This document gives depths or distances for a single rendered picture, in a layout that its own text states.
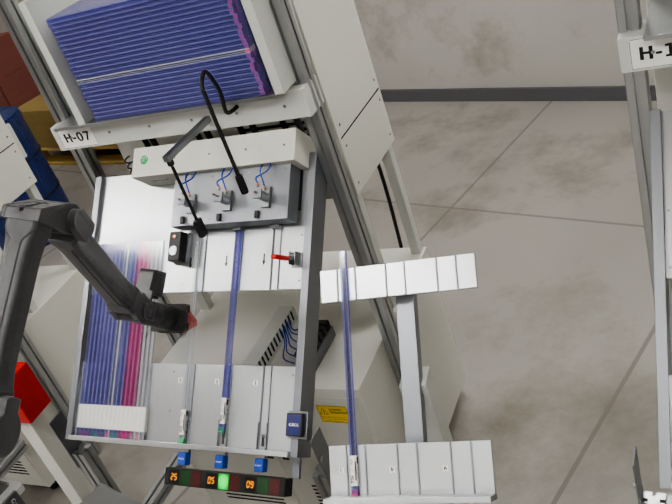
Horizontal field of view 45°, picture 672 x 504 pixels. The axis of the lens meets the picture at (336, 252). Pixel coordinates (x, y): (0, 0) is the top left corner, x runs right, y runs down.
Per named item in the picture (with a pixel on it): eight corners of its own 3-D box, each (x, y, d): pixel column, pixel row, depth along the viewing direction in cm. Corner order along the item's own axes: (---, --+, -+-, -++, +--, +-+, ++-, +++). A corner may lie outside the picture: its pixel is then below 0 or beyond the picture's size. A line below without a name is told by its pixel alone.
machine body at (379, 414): (417, 545, 240) (357, 390, 209) (221, 520, 272) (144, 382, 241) (469, 390, 288) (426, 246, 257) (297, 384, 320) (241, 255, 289)
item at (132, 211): (313, 292, 194) (302, 288, 190) (103, 297, 225) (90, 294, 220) (321, 159, 201) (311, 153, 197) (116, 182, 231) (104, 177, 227)
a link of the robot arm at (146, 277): (107, 313, 179) (143, 318, 177) (117, 261, 181) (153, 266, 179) (132, 318, 190) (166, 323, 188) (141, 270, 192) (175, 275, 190)
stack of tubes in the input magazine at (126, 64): (267, 94, 183) (223, -24, 169) (95, 121, 206) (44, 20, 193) (289, 71, 192) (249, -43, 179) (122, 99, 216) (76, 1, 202)
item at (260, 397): (297, 451, 185) (290, 451, 182) (81, 434, 215) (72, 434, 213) (303, 367, 189) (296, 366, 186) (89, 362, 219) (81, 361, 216)
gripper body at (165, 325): (157, 305, 198) (137, 300, 192) (192, 304, 194) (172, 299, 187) (155, 332, 197) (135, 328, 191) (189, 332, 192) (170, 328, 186)
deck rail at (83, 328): (87, 439, 217) (70, 439, 212) (82, 439, 218) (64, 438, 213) (117, 182, 232) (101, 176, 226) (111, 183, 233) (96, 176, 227)
